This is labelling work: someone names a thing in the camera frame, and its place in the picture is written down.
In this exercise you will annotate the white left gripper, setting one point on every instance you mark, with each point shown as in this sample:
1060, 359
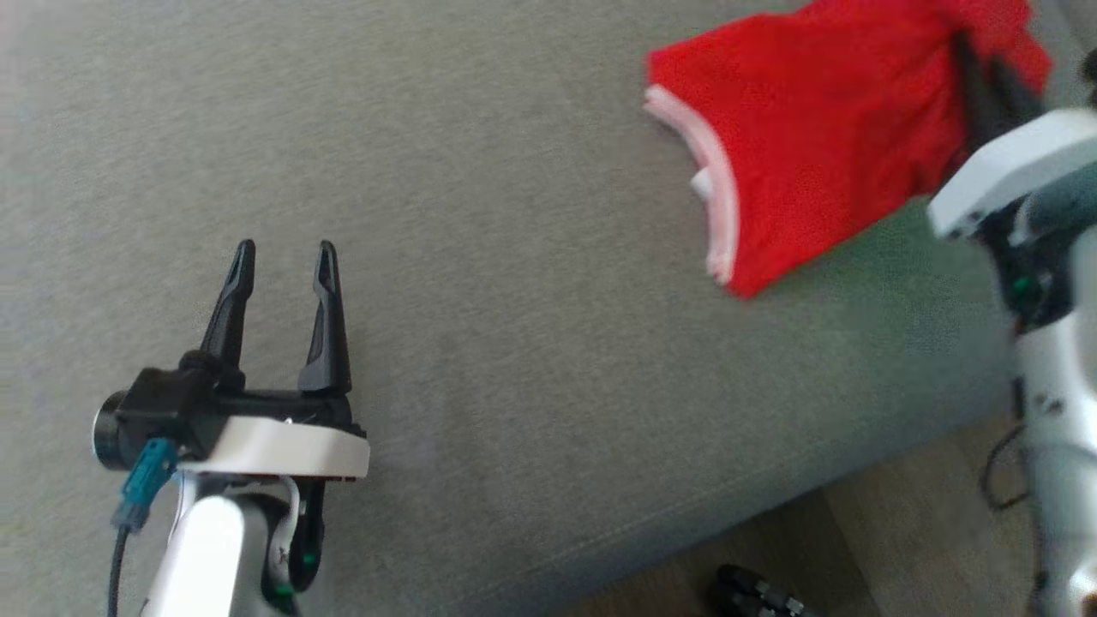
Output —
283, 446

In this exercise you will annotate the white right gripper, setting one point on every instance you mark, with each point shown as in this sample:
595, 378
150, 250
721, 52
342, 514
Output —
1003, 167

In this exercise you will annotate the red shorts with white stripe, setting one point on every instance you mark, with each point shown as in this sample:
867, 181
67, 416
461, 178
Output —
840, 137

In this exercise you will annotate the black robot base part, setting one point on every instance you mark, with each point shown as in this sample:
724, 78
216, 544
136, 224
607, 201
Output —
754, 591

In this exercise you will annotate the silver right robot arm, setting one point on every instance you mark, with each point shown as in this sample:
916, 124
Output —
1063, 411

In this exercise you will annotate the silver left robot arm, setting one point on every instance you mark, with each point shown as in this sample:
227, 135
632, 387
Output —
206, 557

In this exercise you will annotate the grey fabric sofa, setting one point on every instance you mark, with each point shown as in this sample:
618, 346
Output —
471, 257

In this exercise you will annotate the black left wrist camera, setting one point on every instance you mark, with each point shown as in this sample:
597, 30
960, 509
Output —
154, 416

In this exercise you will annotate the teal left camera connector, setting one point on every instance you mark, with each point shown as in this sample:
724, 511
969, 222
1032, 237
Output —
146, 484

